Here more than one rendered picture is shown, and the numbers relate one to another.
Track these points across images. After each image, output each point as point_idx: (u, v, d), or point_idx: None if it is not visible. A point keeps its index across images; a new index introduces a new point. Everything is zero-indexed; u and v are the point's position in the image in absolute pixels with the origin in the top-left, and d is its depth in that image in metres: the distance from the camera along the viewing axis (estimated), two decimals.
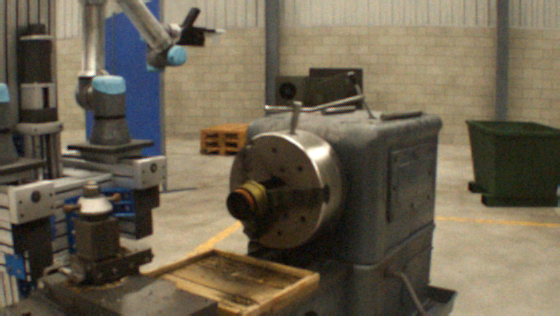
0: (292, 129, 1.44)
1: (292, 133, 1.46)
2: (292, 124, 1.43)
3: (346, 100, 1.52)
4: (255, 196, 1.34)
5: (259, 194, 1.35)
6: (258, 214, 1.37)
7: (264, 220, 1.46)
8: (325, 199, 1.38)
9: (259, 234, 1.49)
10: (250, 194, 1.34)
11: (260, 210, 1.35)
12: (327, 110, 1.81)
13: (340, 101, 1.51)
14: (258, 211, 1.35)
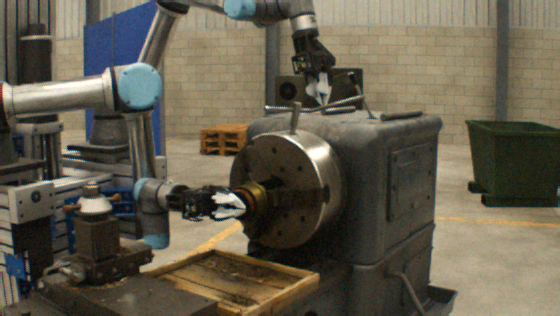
0: (292, 129, 1.44)
1: (292, 133, 1.46)
2: (292, 124, 1.43)
3: (346, 100, 1.52)
4: (255, 196, 1.34)
5: (259, 194, 1.35)
6: (258, 214, 1.37)
7: (264, 220, 1.46)
8: (325, 199, 1.38)
9: (259, 234, 1.49)
10: (250, 194, 1.34)
11: (260, 210, 1.35)
12: (327, 110, 1.81)
13: (340, 101, 1.51)
14: (258, 211, 1.35)
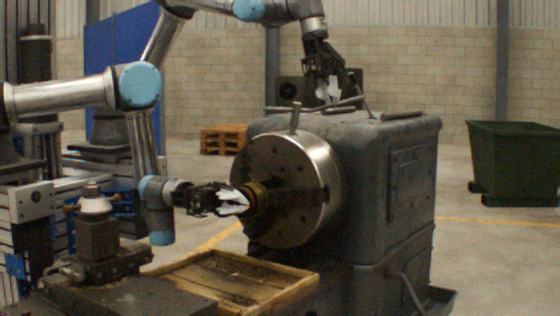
0: (292, 129, 1.44)
1: (292, 133, 1.46)
2: (292, 124, 1.43)
3: (346, 100, 1.51)
4: (257, 194, 1.34)
5: (261, 193, 1.35)
6: (258, 213, 1.37)
7: (264, 220, 1.46)
8: (325, 199, 1.38)
9: (259, 234, 1.49)
10: (251, 192, 1.34)
11: (261, 209, 1.36)
12: (327, 110, 1.81)
13: (340, 101, 1.50)
14: (259, 209, 1.35)
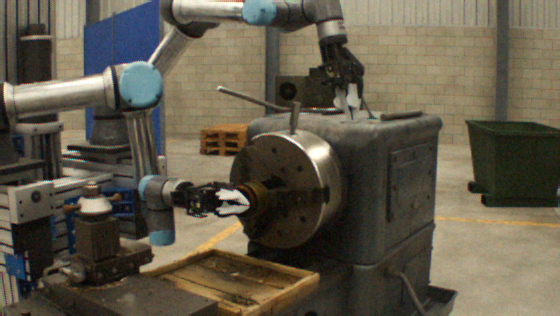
0: (292, 128, 1.45)
1: (291, 134, 1.44)
2: (294, 123, 1.45)
3: (241, 94, 1.34)
4: (257, 193, 1.34)
5: (261, 192, 1.35)
6: (258, 212, 1.37)
7: (264, 220, 1.46)
8: (325, 199, 1.38)
9: (259, 234, 1.49)
10: (251, 191, 1.34)
11: (261, 208, 1.36)
12: (327, 110, 1.81)
13: (248, 96, 1.35)
14: (258, 209, 1.35)
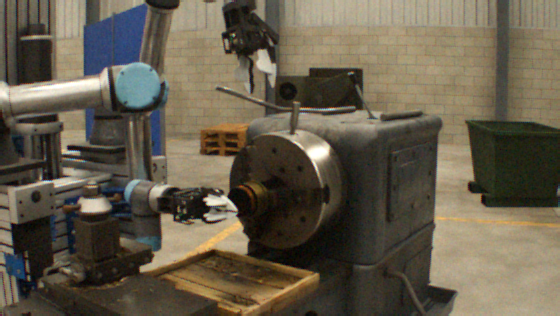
0: (293, 128, 1.45)
1: (291, 134, 1.44)
2: (294, 123, 1.45)
3: (239, 93, 1.34)
4: (257, 193, 1.34)
5: (261, 192, 1.35)
6: (258, 212, 1.37)
7: (264, 220, 1.46)
8: (325, 199, 1.38)
9: (259, 234, 1.49)
10: (251, 191, 1.34)
11: (261, 208, 1.36)
12: (327, 110, 1.81)
13: (247, 95, 1.35)
14: (258, 209, 1.35)
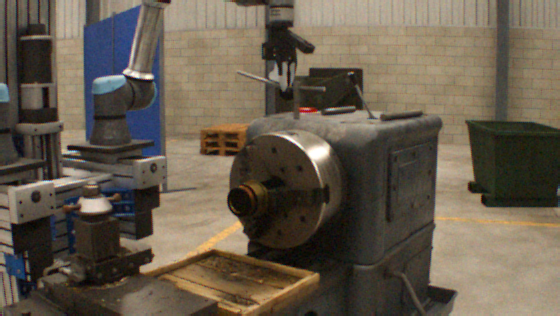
0: (298, 105, 1.66)
1: (294, 109, 1.66)
2: (300, 100, 1.66)
3: (255, 76, 1.75)
4: (257, 193, 1.34)
5: (261, 192, 1.35)
6: (258, 212, 1.37)
7: (264, 220, 1.46)
8: (325, 199, 1.38)
9: (259, 234, 1.49)
10: (251, 191, 1.34)
11: (261, 208, 1.36)
12: (327, 110, 1.81)
13: (259, 77, 1.73)
14: (258, 209, 1.35)
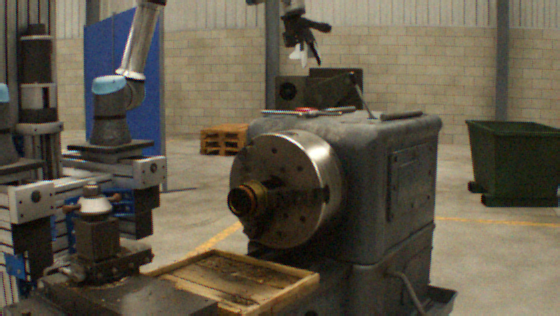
0: (306, 116, 1.69)
1: (302, 113, 1.68)
2: (310, 116, 1.70)
3: (276, 113, 1.86)
4: (257, 193, 1.34)
5: (261, 192, 1.35)
6: (258, 212, 1.37)
7: (264, 220, 1.46)
8: (325, 199, 1.38)
9: (259, 234, 1.49)
10: (251, 191, 1.34)
11: (261, 208, 1.36)
12: (327, 110, 1.81)
13: (280, 113, 1.84)
14: (258, 209, 1.35)
